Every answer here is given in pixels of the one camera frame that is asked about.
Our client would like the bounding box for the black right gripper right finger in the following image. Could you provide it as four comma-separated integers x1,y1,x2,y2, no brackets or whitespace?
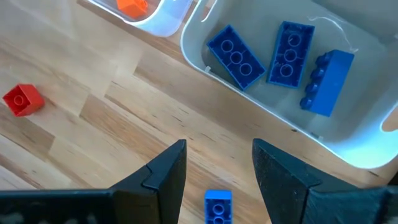
252,138,385,224

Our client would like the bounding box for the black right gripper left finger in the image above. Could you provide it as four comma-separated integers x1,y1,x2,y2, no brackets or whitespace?
110,139,188,224

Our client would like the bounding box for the blue two-by-four building block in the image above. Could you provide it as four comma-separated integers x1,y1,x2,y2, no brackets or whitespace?
206,24,267,91
299,49,355,118
266,21,316,90
204,190,233,224

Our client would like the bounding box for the red two-by-two building block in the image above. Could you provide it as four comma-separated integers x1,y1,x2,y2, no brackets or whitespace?
2,83,45,118

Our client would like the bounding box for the orange toy building block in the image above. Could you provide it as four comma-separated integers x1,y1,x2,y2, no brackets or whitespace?
116,0,149,19

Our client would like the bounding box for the light grey plastic bin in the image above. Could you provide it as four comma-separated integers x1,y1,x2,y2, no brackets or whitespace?
180,0,398,170

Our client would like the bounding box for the clear plastic bin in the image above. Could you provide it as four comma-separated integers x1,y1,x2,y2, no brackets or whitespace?
88,0,193,38

